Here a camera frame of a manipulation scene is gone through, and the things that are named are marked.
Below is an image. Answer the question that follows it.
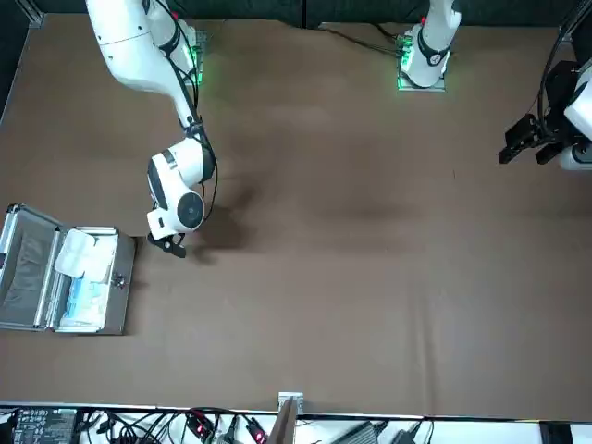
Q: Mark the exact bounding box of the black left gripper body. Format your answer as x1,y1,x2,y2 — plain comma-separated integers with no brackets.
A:
538,59,580,148

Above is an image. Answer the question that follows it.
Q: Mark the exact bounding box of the white triangular bandage packet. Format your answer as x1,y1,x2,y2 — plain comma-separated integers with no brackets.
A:
82,235,117,283

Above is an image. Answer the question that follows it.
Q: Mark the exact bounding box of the aluminium medical kit case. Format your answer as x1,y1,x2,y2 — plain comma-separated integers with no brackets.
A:
0,203,138,337

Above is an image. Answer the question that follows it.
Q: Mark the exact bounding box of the white translucent medicine box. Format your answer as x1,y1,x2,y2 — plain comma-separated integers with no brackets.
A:
54,229,99,278

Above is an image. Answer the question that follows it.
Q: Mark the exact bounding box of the black box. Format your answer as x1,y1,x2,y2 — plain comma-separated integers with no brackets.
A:
538,421,573,444

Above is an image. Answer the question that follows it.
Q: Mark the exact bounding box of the blue white face mask packet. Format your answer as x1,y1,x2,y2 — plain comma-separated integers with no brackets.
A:
57,270,111,333

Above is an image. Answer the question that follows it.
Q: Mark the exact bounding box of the green connector block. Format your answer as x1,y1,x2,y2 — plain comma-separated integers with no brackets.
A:
395,35,416,67

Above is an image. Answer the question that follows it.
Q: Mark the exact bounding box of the black device with red lights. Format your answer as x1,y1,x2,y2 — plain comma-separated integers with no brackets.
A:
183,410,217,439
243,415,270,444

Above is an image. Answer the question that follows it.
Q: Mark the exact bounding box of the brown board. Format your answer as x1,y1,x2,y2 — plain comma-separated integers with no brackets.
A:
268,398,300,444

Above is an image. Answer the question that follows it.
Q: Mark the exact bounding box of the black labelled power unit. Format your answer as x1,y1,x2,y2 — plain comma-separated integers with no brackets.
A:
9,406,79,444

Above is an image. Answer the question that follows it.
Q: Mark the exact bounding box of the grey power brick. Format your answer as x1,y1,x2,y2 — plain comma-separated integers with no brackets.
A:
339,420,389,444

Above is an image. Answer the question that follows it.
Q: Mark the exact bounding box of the black power adapter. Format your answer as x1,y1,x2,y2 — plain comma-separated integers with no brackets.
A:
391,424,425,444

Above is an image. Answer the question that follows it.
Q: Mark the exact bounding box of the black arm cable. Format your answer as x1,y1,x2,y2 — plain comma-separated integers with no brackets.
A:
536,0,585,140
152,0,218,218

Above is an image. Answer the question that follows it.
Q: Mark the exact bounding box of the black cable tangle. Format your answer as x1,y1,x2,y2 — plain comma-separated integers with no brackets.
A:
78,406,278,444

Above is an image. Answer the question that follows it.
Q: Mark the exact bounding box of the thin black table cable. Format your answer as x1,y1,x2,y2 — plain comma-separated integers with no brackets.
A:
317,22,404,59

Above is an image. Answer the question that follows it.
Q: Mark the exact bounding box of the silver mounting bracket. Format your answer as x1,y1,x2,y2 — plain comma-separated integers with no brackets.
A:
277,391,305,413

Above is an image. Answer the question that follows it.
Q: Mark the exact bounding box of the aluminium frame corner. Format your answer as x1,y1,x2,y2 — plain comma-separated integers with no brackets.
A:
18,0,45,30

